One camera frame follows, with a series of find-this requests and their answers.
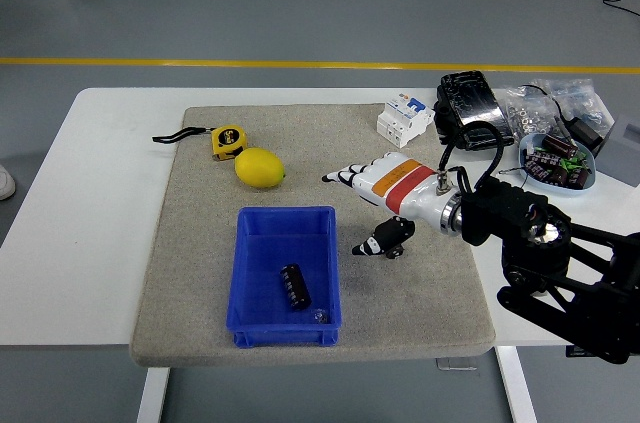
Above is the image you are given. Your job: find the black glossy device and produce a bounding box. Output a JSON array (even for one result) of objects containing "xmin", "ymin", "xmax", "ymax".
[{"xmin": 433, "ymin": 70, "xmax": 516, "ymax": 152}]

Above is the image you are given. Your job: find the grey-brown mat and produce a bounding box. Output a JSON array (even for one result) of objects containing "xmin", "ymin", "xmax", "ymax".
[{"xmin": 128, "ymin": 103, "xmax": 497, "ymax": 369}]

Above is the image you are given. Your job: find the blue plastic box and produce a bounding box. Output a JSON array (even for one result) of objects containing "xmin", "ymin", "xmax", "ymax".
[{"xmin": 225, "ymin": 205, "xmax": 344, "ymax": 348}]

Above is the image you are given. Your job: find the grey box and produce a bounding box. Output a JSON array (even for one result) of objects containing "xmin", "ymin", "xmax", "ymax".
[{"xmin": 594, "ymin": 112, "xmax": 640, "ymax": 179}]

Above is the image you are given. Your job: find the white circuit breaker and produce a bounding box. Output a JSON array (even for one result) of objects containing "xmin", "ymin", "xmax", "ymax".
[{"xmin": 375, "ymin": 96, "xmax": 435, "ymax": 149}]

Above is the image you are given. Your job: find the clear bracket under table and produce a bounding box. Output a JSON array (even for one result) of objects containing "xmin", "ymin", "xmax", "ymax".
[{"xmin": 435, "ymin": 356, "xmax": 479, "ymax": 373}]

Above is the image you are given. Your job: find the yellow lemon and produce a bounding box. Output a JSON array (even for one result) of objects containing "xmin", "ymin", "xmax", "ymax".
[{"xmin": 234, "ymin": 146, "xmax": 287, "ymax": 189}]

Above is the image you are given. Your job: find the light blue bowl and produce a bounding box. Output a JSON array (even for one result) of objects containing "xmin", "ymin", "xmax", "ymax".
[{"xmin": 518, "ymin": 131, "xmax": 599, "ymax": 198}]

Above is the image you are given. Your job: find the person's white shoe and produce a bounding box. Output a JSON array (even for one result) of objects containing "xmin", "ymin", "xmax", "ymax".
[{"xmin": 0, "ymin": 161, "xmax": 18, "ymax": 202}]

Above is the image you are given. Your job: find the black power adapter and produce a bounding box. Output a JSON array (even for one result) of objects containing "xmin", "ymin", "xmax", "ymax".
[{"xmin": 558, "ymin": 112, "xmax": 607, "ymax": 154}]

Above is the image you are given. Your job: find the yellow tape measure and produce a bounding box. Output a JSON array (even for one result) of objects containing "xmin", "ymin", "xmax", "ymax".
[{"xmin": 152, "ymin": 125, "xmax": 249, "ymax": 163}]

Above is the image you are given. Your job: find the clear bag of metal parts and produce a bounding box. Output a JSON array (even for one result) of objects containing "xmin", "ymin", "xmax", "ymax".
[
  {"xmin": 499, "ymin": 84, "xmax": 564, "ymax": 142},
  {"xmin": 530, "ymin": 76, "xmax": 616, "ymax": 129}
]

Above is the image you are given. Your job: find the thin wire loop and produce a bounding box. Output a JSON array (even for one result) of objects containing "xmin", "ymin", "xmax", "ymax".
[{"xmin": 497, "ymin": 166, "xmax": 533, "ymax": 193}]

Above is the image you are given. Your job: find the white table leg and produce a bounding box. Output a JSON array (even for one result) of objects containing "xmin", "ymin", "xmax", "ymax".
[
  {"xmin": 494, "ymin": 344, "xmax": 539, "ymax": 423},
  {"xmin": 135, "ymin": 366, "xmax": 172, "ymax": 423}
]

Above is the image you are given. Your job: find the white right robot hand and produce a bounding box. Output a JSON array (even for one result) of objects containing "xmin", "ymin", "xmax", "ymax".
[{"xmin": 321, "ymin": 152, "xmax": 455, "ymax": 259}]

